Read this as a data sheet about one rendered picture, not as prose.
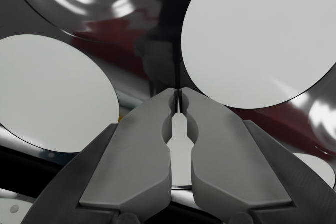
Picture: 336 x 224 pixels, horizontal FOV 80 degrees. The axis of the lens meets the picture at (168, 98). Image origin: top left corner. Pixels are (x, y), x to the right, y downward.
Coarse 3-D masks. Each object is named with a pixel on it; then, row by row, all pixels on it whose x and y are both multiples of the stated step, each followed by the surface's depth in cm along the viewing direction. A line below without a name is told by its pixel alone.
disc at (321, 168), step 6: (300, 156) 17; (306, 156) 17; (312, 156) 17; (306, 162) 17; (312, 162) 17; (318, 162) 17; (324, 162) 17; (312, 168) 18; (318, 168) 18; (324, 168) 18; (330, 168) 18; (318, 174) 18; (324, 174) 18; (330, 174) 18; (324, 180) 19; (330, 180) 19; (330, 186) 19
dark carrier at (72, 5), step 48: (0, 0) 11; (48, 0) 11; (96, 0) 11; (144, 0) 11; (96, 48) 13; (144, 48) 13; (144, 96) 14; (0, 144) 17; (288, 144) 16; (192, 192) 20
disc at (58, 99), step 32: (0, 64) 13; (32, 64) 13; (64, 64) 13; (96, 64) 13; (0, 96) 15; (32, 96) 15; (64, 96) 15; (96, 96) 15; (32, 128) 16; (64, 128) 16; (96, 128) 16
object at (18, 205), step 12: (24, 156) 22; (60, 168) 23; (0, 192) 17; (12, 192) 18; (0, 204) 17; (12, 204) 17; (24, 204) 17; (180, 204) 26; (0, 216) 16; (12, 216) 16; (24, 216) 17
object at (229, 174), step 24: (192, 96) 11; (192, 120) 10; (216, 120) 9; (240, 120) 9; (216, 144) 8; (240, 144) 8; (192, 168) 7; (216, 168) 7; (240, 168) 7; (264, 168) 7; (216, 192) 6; (240, 192) 6; (264, 192) 6; (216, 216) 7
